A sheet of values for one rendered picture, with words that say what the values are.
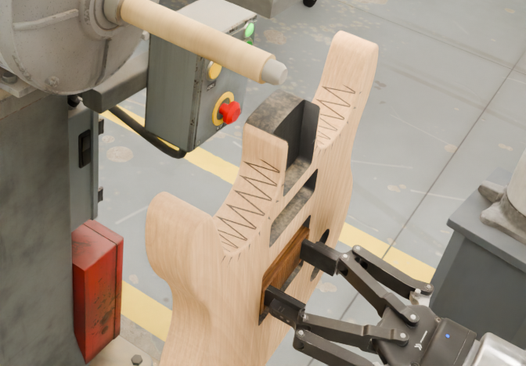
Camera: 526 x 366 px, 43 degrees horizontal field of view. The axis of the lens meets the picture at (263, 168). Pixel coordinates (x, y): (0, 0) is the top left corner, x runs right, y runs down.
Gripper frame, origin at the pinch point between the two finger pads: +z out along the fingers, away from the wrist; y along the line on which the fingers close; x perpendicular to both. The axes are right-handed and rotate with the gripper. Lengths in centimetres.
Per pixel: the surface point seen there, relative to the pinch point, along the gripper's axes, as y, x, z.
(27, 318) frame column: -5, -47, 47
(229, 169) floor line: 109, -124, 78
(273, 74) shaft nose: 7.2, 19.0, 8.0
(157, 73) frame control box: 23.7, -5.0, 37.2
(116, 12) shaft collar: 6.2, 19.1, 27.4
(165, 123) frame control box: 22.3, -13.3, 35.0
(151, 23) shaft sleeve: 6.8, 19.1, 23.0
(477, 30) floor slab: 316, -159, 41
